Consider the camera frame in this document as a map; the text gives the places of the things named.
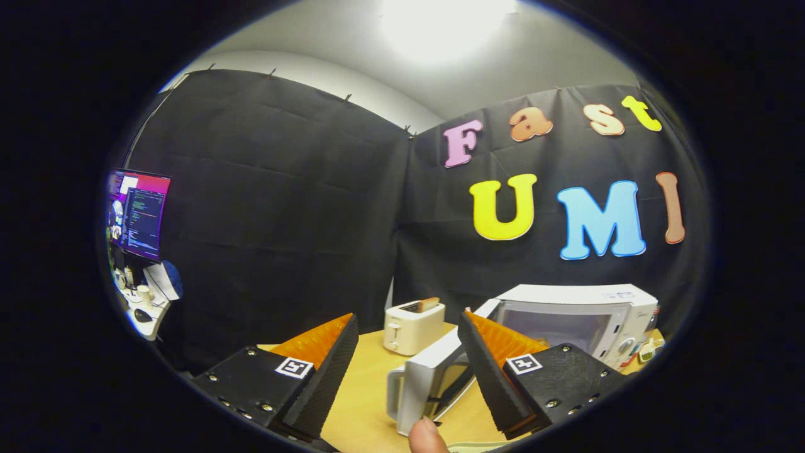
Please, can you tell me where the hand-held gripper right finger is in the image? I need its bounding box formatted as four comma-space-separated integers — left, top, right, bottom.
457, 310, 620, 441

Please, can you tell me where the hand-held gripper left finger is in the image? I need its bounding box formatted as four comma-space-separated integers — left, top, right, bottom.
191, 313, 359, 441

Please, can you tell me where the white microwave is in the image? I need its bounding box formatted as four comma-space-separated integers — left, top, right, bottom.
386, 283, 660, 437

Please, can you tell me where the white toaster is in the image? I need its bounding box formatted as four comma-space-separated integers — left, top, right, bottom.
384, 301, 446, 357

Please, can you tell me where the white desk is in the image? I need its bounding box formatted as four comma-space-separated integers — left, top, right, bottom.
110, 264, 174, 342

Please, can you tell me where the computer monitor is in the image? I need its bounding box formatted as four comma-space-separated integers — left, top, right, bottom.
107, 169, 172, 262

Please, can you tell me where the ceiling light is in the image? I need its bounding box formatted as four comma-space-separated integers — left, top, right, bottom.
380, 0, 516, 64

